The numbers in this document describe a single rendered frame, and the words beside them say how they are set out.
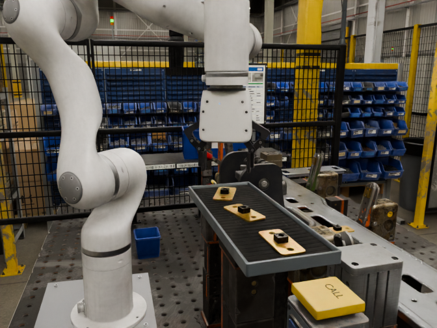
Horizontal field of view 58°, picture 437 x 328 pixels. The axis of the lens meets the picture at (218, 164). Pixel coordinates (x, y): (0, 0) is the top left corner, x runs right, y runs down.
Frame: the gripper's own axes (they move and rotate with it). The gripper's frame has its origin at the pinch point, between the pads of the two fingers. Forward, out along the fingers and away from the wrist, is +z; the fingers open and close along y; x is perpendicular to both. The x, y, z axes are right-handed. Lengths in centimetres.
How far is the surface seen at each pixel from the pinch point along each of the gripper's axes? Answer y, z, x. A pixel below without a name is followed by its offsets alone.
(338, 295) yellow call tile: 17.4, 6.0, -35.2
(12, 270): -177, 120, 155
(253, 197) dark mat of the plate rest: 5.8, 6.0, -1.2
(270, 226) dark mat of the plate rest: 9.4, 6.0, -16.2
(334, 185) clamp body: 31, 22, 68
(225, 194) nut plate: 0.1, 5.7, -0.9
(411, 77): 173, -13, 461
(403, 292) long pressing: 34.4, 22.0, -5.2
